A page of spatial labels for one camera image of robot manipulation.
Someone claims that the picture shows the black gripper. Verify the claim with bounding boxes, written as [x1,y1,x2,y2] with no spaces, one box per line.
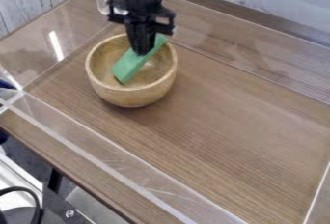
[107,0,175,55]

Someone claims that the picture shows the green rectangular block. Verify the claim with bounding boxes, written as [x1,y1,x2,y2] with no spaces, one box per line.
[111,34,166,84]

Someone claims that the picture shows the brown wooden bowl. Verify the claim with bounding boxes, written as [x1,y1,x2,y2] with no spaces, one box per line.
[86,34,178,108]

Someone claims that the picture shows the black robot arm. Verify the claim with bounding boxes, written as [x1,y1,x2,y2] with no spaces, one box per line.
[107,0,175,55]

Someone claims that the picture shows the clear acrylic tray walls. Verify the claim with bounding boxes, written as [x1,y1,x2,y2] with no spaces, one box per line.
[0,0,330,224]

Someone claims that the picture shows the black table leg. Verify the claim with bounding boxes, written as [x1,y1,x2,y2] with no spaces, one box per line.
[48,169,63,193]

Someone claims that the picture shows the grey metal base plate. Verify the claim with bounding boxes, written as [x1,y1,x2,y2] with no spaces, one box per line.
[40,185,130,224]

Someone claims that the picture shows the black cable loop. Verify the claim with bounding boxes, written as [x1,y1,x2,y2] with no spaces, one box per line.
[0,186,44,224]

